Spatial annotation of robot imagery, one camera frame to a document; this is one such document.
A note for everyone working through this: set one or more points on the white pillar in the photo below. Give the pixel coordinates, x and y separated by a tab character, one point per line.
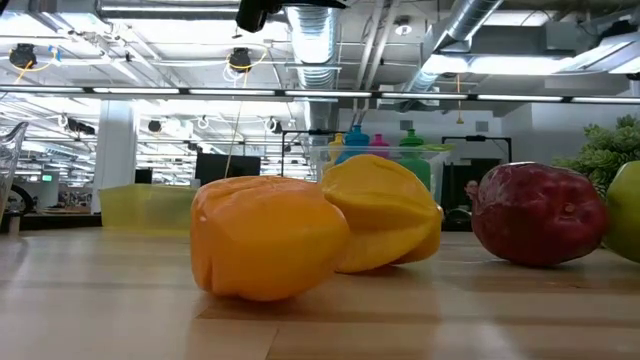
115	160

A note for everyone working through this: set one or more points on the green squeeze bottle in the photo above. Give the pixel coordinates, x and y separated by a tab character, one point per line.
414	145

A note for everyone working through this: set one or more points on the yellow green fruit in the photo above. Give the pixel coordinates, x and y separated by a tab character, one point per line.
627	210

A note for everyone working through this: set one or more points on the dark red pomegranate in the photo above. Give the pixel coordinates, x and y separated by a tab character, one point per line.
537	215

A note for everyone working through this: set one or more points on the yellow starfruit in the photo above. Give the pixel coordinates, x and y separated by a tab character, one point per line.
385	210

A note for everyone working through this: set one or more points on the yellow translucent plastic bin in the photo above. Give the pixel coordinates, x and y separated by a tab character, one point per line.
145	207

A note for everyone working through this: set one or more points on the blue squeeze bottle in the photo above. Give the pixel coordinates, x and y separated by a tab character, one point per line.
356	140

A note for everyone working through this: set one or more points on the yellow orange mango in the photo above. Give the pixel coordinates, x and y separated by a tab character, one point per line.
265	240

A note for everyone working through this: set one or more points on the pink squeeze bottle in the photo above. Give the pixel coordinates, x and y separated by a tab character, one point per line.
379	145

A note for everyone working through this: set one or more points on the long ceiling light bar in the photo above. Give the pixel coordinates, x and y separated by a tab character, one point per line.
425	96

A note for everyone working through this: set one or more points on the clear plastic bin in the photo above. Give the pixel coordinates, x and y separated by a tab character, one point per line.
10	160
440	167

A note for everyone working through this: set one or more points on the green succulent plant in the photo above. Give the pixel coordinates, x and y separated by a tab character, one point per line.
607	150

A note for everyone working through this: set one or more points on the yellow squeeze bottle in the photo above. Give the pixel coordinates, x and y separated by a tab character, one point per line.
336	145

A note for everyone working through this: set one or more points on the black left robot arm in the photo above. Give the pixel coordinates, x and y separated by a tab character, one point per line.
255	15

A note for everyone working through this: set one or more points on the small black monitor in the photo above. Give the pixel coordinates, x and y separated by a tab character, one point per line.
143	176

